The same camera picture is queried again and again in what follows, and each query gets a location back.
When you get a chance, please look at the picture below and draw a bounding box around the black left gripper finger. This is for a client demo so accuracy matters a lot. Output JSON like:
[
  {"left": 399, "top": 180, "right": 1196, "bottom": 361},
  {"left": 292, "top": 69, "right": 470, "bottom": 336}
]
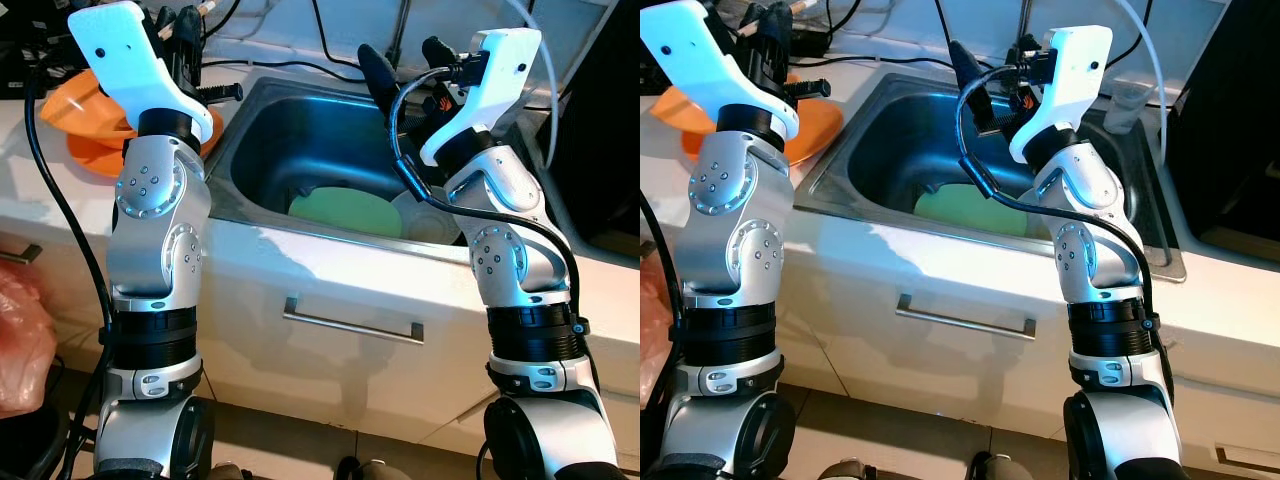
[
  {"left": 150, "top": 8, "right": 181, "bottom": 61},
  {"left": 772, "top": 0, "right": 803, "bottom": 61},
  {"left": 178, "top": 5, "right": 208, "bottom": 61},
  {"left": 745, "top": 2, "right": 776, "bottom": 56}
]

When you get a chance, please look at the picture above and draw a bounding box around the orange bowl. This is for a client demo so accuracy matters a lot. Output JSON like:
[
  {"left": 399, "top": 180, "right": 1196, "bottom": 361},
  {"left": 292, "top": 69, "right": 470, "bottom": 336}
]
[
  {"left": 40, "top": 68, "right": 136, "bottom": 138},
  {"left": 650, "top": 85, "right": 703, "bottom": 129}
]

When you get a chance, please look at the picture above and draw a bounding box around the orange plate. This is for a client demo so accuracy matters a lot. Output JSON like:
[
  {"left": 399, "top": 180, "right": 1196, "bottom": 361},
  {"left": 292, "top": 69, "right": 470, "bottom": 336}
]
[
  {"left": 65, "top": 100, "right": 227, "bottom": 181},
  {"left": 680, "top": 68, "right": 844, "bottom": 166}
]

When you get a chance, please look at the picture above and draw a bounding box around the clear plastic cup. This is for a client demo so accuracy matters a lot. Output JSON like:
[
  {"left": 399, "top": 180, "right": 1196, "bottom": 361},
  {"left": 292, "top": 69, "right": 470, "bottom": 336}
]
[{"left": 1100, "top": 78, "right": 1153, "bottom": 137}]

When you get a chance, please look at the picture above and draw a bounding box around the stainless steel sink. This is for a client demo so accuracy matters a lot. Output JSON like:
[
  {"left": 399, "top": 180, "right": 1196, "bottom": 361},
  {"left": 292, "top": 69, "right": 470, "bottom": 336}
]
[
  {"left": 795, "top": 70, "right": 1188, "bottom": 283},
  {"left": 205, "top": 75, "right": 576, "bottom": 266}
]

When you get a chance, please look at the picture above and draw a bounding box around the white bowl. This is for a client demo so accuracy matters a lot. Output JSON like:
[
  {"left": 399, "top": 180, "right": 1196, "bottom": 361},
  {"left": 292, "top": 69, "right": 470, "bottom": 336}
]
[{"left": 392, "top": 188, "right": 471, "bottom": 247}]

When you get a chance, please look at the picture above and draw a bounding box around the green plate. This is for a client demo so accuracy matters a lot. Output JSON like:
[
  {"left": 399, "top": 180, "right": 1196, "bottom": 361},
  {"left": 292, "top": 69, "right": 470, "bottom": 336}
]
[
  {"left": 912, "top": 182, "right": 1033, "bottom": 239},
  {"left": 288, "top": 185, "right": 406, "bottom": 239}
]

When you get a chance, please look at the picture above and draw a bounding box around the black appliance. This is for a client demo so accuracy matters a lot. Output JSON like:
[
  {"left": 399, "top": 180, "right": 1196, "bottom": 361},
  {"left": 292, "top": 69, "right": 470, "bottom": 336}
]
[{"left": 1165, "top": 0, "right": 1280, "bottom": 263}]

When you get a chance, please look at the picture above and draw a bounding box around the white drawer front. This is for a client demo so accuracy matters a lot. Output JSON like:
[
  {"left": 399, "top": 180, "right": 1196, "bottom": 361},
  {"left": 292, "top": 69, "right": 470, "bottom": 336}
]
[
  {"left": 800, "top": 225, "right": 1076, "bottom": 421},
  {"left": 200, "top": 225, "right": 491, "bottom": 426}
]

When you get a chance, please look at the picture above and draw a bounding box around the red plastic bag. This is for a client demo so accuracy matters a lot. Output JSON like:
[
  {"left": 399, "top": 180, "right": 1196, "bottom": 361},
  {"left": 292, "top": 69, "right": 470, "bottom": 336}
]
[{"left": 0, "top": 262, "right": 59, "bottom": 419}]

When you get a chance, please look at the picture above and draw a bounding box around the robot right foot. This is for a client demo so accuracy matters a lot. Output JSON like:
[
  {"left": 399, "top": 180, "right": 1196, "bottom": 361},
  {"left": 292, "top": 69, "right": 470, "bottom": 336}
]
[
  {"left": 967, "top": 452, "right": 1038, "bottom": 480},
  {"left": 335, "top": 457, "right": 413, "bottom": 480}
]

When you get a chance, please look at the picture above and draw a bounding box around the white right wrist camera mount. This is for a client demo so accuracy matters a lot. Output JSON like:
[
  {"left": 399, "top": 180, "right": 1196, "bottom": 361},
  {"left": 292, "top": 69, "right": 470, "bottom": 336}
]
[
  {"left": 1008, "top": 25, "right": 1114, "bottom": 166},
  {"left": 420, "top": 28, "right": 544, "bottom": 168}
]

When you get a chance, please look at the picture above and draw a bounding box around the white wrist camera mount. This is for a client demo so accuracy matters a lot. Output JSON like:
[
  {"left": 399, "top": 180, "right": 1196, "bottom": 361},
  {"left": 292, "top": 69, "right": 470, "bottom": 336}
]
[
  {"left": 67, "top": 2, "right": 214, "bottom": 141},
  {"left": 420, "top": 28, "right": 544, "bottom": 168},
  {"left": 1008, "top": 25, "right": 1114, "bottom": 166},
  {"left": 640, "top": 0, "right": 801, "bottom": 139}
]

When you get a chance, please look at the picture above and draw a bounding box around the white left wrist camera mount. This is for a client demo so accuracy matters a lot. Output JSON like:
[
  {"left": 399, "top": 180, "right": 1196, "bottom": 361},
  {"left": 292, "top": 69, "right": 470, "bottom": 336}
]
[
  {"left": 67, "top": 2, "right": 214, "bottom": 141},
  {"left": 640, "top": 0, "right": 801, "bottom": 139}
]

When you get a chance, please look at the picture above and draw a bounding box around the white hose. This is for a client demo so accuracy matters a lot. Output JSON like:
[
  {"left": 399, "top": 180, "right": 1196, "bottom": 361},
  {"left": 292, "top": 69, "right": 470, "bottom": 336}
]
[
  {"left": 500, "top": 0, "right": 563, "bottom": 169},
  {"left": 1112, "top": 0, "right": 1171, "bottom": 141}
]

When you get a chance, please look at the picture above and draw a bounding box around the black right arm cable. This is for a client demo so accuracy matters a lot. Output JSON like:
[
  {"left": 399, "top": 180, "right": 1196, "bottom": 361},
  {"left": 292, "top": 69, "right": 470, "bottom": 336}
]
[
  {"left": 953, "top": 63, "right": 1163, "bottom": 341},
  {"left": 387, "top": 65, "right": 593, "bottom": 341}
]

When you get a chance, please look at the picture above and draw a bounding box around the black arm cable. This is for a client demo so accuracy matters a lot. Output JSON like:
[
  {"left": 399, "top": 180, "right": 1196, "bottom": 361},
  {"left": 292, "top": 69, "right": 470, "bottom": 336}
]
[
  {"left": 640, "top": 190, "right": 691, "bottom": 480},
  {"left": 22, "top": 70, "right": 113, "bottom": 480},
  {"left": 387, "top": 65, "right": 593, "bottom": 341},
  {"left": 953, "top": 63, "right": 1163, "bottom": 341}
]

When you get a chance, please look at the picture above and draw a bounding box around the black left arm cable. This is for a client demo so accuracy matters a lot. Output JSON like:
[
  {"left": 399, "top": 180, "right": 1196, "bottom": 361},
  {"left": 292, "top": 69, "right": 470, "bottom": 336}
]
[
  {"left": 640, "top": 190, "right": 691, "bottom": 480},
  {"left": 22, "top": 70, "right": 113, "bottom": 480}
]

